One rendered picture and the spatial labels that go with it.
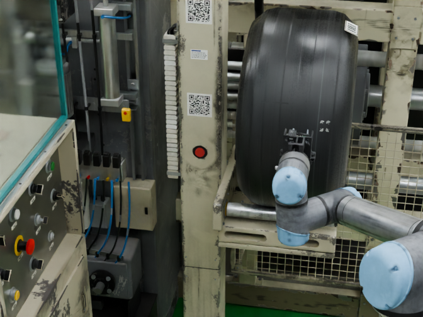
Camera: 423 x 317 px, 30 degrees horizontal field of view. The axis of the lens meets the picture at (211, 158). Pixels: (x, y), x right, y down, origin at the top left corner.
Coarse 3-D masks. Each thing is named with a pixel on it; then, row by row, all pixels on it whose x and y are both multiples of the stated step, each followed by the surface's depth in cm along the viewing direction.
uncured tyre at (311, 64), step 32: (256, 32) 220; (288, 32) 216; (320, 32) 216; (256, 64) 213; (288, 64) 211; (320, 64) 210; (352, 64) 213; (256, 96) 211; (288, 96) 209; (320, 96) 208; (352, 96) 214; (256, 128) 212; (288, 128) 210; (256, 160) 215; (320, 160) 212; (256, 192) 225; (320, 192) 220
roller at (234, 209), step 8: (232, 208) 241; (240, 208) 241; (248, 208) 241; (256, 208) 240; (264, 208) 240; (272, 208) 240; (232, 216) 243; (240, 216) 242; (248, 216) 241; (256, 216) 240; (264, 216) 240; (272, 216) 239; (336, 224) 236
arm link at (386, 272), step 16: (400, 240) 149; (416, 240) 149; (368, 256) 149; (384, 256) 145; (400, 256) 145; (416, 256) 146; (368, 272) 149; (384, 272) 145; (400, 272) 143; (416, 272) 144; (368, 288) 150; (384, 288) 146; (400, 288) 143; (416, 288) 145; (384, 304) 146; (400, 304) 147; (416, 304) 147
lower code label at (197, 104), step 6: (192, 96) 233; (198, 96) 233; (204, 96) 233; (210, 96) 232; (192, 102) 234; (198, 102) 234; (204, 102) 234; (210, 102) 233; (192, 108) 235; (198, 108) 235; (204, 108) 235; (210, 108) 234; (192, 114) 236; (198, 114) 236; (204, 114) 236; (210, 114) 235
